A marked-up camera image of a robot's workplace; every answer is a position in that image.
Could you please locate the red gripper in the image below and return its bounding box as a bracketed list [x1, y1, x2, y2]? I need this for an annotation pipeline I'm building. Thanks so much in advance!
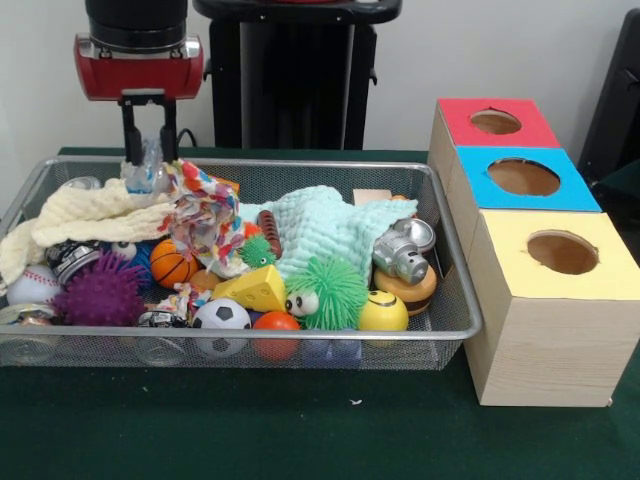
[73, 33, 206, 165]

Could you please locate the clear plastic packet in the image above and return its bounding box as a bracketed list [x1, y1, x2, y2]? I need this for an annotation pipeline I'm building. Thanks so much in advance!
[119, 137, 176, 196]

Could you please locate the colourful polka dot cloth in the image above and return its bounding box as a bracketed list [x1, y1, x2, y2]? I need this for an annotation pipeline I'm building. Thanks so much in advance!
[158, 158, 251, 279]

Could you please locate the metal mesh bin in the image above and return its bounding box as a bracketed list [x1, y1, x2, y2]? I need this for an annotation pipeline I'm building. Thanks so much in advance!
[0, 155, 484, 372]

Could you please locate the wooden box with three holes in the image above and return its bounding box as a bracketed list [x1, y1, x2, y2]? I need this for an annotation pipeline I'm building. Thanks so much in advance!
[427, 97, 640, 409]

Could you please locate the cream waffle cloth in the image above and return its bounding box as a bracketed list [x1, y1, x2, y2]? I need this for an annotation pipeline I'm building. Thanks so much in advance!
[0, 177, 176, 296]

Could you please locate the purple spiky ball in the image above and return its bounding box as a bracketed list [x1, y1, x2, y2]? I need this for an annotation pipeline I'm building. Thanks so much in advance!
[52, 251, 151, 327]

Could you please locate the yellow cheese wedge toy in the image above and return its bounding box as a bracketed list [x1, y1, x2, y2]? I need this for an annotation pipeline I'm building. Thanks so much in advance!
[212, 264, 287, 315]

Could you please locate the mint green waffle cloth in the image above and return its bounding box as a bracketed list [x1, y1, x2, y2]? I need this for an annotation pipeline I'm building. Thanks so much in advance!
[239, 185, 419, 281]

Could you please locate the white baseball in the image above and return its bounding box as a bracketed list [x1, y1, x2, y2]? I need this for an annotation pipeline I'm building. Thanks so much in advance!
[5, 263, 64, 307]

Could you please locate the black and white soccer ball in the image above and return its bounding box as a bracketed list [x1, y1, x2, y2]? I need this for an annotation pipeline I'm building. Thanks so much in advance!
[192, 297, 253, 359]

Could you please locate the small orange ball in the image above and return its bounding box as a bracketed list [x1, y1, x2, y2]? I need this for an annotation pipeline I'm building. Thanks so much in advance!
[252, 310, 302, 362]

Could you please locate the green spiky toy with eyes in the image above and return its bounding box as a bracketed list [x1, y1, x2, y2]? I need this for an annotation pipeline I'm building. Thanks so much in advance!
[284, 256, 370, 331]

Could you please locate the yellow smiley ball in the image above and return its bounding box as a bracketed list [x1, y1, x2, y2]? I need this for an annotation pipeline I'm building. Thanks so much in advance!
[357, 289, 410, 332]

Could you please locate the dark green table cloth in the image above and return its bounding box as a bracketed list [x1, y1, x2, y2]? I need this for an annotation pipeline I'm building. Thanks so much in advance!
[0, 145, 640, 480]

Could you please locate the black metal stand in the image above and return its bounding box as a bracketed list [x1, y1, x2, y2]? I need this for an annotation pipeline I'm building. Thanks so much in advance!
[577, 7, 640, 201]

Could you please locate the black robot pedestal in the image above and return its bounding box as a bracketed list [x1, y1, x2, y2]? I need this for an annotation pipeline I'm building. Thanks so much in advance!
[192, 0, 404, 150]

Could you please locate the silver toy camera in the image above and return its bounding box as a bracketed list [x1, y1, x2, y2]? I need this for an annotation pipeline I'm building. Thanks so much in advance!
[372, 217, 437, 282]

